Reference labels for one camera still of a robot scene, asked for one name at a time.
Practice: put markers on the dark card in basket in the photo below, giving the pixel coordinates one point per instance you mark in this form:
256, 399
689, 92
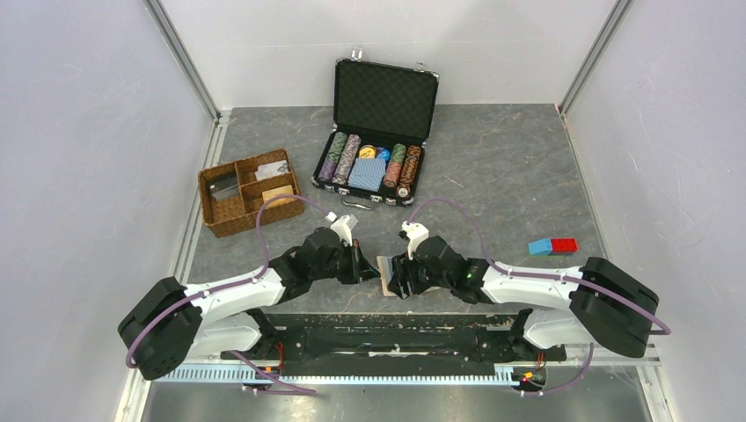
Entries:
224, 187

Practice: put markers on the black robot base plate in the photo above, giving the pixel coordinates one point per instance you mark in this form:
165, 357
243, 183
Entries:
397, 344

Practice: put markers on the brown orange chip stack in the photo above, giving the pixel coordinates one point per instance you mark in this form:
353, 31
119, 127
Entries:
408, 172

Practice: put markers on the black poker chip case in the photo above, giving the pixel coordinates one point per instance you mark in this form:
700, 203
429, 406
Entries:
385, 105

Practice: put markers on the purple green chip stack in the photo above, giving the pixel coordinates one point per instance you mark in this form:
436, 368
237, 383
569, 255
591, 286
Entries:
333, 156

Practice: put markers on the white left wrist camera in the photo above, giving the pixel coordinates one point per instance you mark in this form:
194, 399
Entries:
342, 226

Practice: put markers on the left aluminium frame post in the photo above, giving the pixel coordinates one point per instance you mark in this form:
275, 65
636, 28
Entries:
165, 25

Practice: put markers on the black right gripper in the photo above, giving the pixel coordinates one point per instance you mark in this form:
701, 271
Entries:
404, 270

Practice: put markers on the right aluminium frame post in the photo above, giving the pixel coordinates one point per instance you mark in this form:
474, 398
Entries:
602, 40

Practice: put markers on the yellow dealer button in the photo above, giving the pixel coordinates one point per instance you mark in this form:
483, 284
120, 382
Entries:
367, 151

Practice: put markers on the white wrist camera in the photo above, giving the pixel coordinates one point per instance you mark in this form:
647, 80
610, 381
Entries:
342, 226
415, 234

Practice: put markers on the white slotted cable duct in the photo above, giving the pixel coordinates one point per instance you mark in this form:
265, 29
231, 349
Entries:
239, 372

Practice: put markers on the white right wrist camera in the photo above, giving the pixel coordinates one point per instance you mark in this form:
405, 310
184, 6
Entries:
415, 234

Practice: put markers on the blue toy brick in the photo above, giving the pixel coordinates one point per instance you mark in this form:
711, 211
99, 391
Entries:
541, 247

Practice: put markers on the aluminium frame post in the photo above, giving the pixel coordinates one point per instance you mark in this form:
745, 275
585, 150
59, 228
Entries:
165, 25
602, 40

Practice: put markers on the red toy brick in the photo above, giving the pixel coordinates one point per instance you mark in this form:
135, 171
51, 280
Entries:
563, 246

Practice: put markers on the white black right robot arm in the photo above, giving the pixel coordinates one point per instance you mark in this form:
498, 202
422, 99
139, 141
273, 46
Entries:
594, 303

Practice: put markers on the red green chip stack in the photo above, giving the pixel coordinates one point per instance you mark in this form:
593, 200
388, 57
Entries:
395, 164

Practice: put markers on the gold card in basket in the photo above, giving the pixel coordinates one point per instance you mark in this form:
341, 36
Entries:
278, 196

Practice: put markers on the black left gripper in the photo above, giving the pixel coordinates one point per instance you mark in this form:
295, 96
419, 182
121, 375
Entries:
360, 268

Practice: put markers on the purple grey chip stack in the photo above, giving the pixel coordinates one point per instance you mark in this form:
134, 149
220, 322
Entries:
347, 158

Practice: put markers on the brown woven divided basket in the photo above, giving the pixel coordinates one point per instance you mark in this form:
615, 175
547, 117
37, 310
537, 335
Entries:
229, 217

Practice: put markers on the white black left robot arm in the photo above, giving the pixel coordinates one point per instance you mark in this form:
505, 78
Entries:
175, 322

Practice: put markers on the blue playing card deck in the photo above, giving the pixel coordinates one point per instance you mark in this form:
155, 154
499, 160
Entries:
367, 174

